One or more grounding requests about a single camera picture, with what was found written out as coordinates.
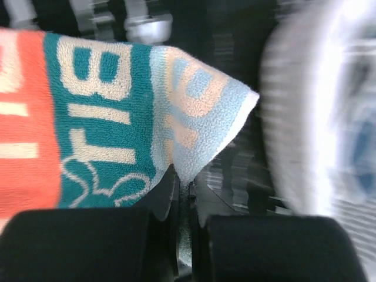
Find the multicolour rabbit letter towel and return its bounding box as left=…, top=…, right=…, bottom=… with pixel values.
left=1, top=29, right=259, bottom=226

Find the white plastic basket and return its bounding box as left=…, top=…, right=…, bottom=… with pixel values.
left=260, top=1, right=375, bottom=274

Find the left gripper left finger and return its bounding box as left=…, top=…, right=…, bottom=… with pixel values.
left=135, top=164, right=180, bottom=221

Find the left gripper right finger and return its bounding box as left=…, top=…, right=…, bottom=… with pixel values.
left=190, top=173, right=238, bottom=227

